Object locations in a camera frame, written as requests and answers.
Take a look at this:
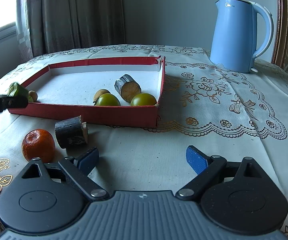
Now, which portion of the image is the sheer white curtain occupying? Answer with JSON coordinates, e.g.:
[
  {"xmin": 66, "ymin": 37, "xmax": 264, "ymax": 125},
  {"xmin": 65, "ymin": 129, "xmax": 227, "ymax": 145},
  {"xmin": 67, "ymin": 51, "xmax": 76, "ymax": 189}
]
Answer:
[{"xmin": 16, "ymin": 0, "xmax": 34, "ymax": 62}]

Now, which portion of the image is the light blue electric kettle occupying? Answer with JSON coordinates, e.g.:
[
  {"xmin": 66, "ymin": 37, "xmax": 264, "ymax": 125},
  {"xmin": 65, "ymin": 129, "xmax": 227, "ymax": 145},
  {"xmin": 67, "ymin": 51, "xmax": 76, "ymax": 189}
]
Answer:
[{"xmin": 210, "ymin": 0, "xmax": 273, "ymax": 73}]

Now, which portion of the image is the dark sugarcane piece large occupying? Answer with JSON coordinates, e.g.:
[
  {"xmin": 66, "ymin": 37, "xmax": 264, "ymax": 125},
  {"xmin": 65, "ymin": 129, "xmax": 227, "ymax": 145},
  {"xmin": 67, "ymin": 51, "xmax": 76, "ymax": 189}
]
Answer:
[{"xmin": 55, "ymin": 115, "xmax": 88, "ymax": 149}]

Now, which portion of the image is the red shallow cardboard box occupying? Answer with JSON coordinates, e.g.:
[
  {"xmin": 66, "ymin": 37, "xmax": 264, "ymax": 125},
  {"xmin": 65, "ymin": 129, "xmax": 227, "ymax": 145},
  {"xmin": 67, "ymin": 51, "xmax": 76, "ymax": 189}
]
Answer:
[{"xmin": 9, "ymin": 56, "xmax": 166, "ymax": 128}]

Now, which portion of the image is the dark brown curtain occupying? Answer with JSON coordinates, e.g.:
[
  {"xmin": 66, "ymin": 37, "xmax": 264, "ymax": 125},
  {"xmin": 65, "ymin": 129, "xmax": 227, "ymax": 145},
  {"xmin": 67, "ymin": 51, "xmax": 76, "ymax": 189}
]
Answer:
[{"xmin": 28, "ymin": 0, "xmax": 125, "ymax": 57}]

